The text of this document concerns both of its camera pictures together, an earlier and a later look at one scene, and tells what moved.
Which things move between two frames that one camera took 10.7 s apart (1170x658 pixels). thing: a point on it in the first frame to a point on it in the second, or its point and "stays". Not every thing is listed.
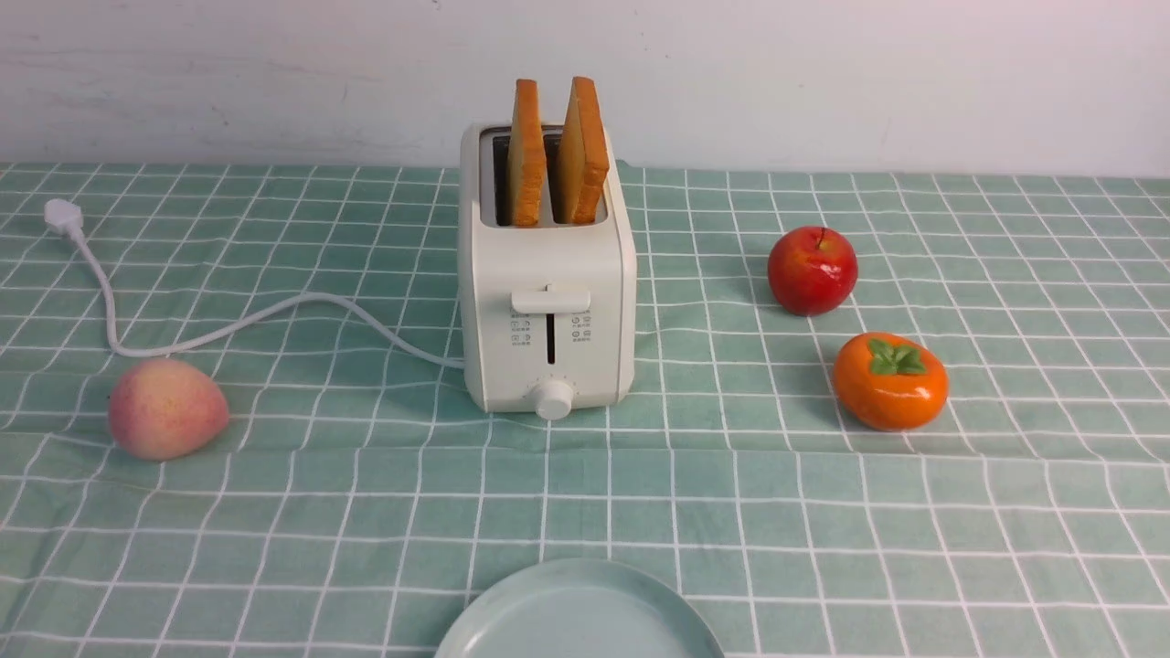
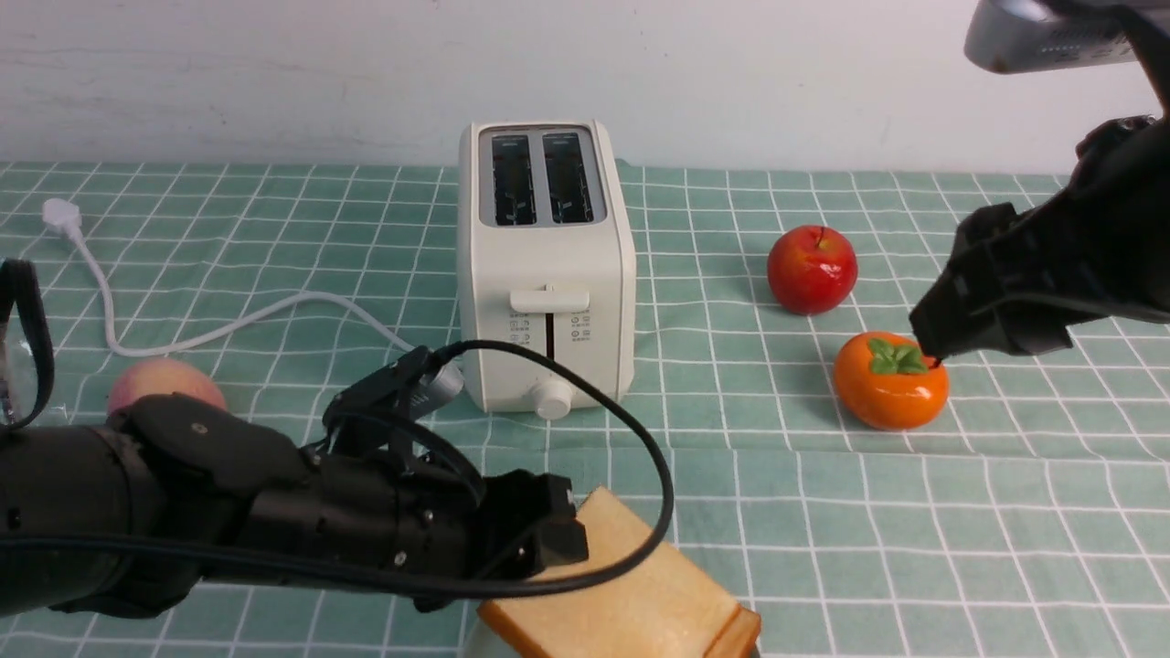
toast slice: x=582 y=162 to x=664 y=608
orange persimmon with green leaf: x=888 y=382 stays
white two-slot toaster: x=550 y=309 stays
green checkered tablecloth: x=351 y=505 stays
